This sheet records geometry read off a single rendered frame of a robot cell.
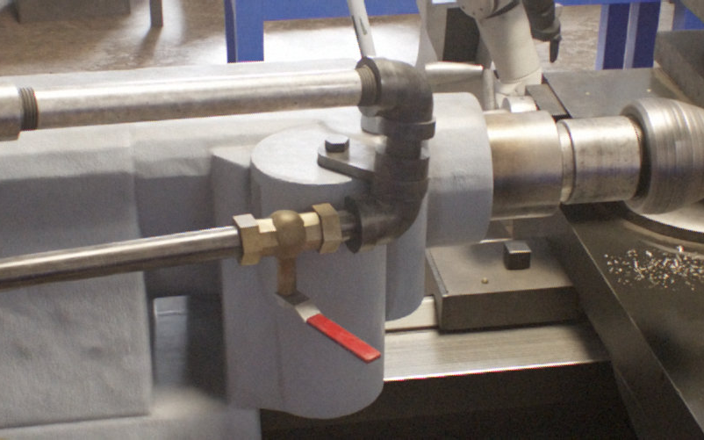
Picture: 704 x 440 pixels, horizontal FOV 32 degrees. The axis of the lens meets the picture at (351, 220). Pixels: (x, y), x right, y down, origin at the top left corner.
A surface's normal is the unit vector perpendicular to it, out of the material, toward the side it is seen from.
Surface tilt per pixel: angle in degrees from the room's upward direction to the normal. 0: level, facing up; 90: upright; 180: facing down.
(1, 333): 70
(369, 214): 45
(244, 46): 90
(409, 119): 82
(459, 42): 110
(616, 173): 82
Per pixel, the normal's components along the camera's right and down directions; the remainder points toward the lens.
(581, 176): 0.15, 0.33
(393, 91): 0.48, 0.27
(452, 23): 0.21, 0.73
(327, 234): 0.36, -0.07
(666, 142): 0.02, -0.19
